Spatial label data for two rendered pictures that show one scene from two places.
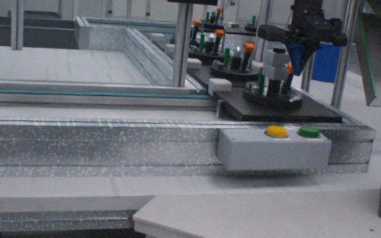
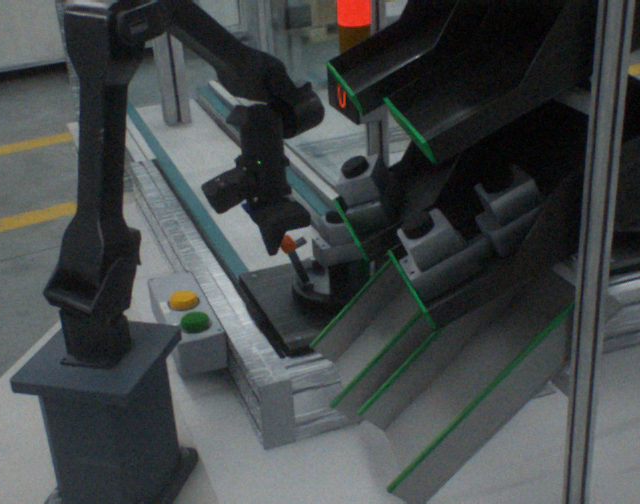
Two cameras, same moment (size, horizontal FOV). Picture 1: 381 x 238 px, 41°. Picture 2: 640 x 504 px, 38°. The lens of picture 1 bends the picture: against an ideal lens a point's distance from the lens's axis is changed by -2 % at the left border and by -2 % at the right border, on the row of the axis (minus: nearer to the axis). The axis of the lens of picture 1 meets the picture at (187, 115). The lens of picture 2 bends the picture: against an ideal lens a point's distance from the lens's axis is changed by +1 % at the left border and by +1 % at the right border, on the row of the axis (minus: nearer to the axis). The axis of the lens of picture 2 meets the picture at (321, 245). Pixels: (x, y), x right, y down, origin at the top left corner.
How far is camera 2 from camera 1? 1.82 m
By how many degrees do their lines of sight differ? 81
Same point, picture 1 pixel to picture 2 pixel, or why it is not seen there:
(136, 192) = (137, 288)
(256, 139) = (158, 292)
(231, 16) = not seen: outside the picture
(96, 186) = (142, 269)
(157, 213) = not seen: hidden behind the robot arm
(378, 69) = (400, 320)
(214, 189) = not seen: hidden behind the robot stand
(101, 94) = (309, 200)
